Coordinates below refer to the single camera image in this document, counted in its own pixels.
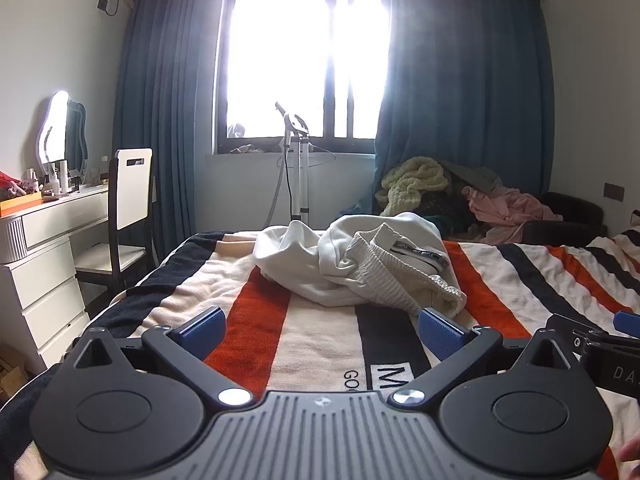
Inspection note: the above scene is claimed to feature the window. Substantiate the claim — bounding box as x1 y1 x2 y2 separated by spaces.
212 0 393 156

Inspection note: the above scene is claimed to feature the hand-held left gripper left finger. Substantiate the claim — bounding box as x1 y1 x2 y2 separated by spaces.
60 306 256 408

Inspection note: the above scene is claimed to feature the blue curtain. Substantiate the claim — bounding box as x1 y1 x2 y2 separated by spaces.
111 0 231 257
372 0 553 217

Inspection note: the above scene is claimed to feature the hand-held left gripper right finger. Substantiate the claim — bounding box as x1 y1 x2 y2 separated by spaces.
390 307 581 407

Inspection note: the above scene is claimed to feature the red fabric item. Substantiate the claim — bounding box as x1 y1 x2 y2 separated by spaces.
0 171 42 199

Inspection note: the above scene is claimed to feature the pale yellow knit blanket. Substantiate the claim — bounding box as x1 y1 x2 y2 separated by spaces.
376 156 451 218

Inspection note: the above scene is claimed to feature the striped blanket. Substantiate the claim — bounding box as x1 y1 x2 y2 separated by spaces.
0 230 640 480

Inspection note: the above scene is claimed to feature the grey green garment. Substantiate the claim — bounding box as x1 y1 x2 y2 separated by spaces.
442 160 508 194

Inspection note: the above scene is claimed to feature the pink garment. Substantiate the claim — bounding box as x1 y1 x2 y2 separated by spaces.
462 185 564 246

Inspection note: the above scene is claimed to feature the black sofa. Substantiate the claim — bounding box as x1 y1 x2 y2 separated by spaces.
520 191 609 246

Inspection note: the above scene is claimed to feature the wavy lit mirror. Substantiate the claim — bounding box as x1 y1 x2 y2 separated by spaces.
37 91 89 171

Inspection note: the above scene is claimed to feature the orange box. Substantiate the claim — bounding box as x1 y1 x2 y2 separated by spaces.
0 191 44 219

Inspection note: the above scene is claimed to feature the cardboard box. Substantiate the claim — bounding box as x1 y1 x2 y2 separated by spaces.
0 342 29 404

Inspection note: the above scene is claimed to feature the wire clothes hanger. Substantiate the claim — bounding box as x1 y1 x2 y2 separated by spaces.
277 141 337 167

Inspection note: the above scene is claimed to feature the garment steamer stand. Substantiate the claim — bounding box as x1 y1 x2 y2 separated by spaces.
267 101 314 229

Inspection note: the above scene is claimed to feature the black and white chair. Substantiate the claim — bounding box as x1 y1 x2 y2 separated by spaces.
74 148 159 306

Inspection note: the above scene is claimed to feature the dark patterned cloth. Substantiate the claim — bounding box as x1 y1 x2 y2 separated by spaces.
415 191 478 235

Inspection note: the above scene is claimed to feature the person's right hand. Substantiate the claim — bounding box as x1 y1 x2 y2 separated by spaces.
617 432 640 464

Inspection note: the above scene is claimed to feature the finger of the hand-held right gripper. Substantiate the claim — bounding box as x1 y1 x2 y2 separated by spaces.
613 310 640 337
546 313 618 353

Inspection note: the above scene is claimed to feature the row of cosmetic bottles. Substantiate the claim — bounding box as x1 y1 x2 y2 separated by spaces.
27 156 111 197

